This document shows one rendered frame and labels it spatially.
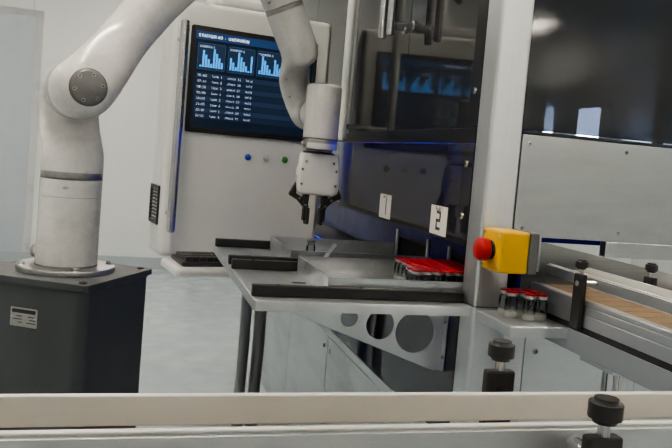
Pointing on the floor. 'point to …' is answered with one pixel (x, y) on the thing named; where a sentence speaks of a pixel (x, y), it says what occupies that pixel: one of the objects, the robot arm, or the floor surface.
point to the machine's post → (496, 147)
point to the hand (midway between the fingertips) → (313, 215)
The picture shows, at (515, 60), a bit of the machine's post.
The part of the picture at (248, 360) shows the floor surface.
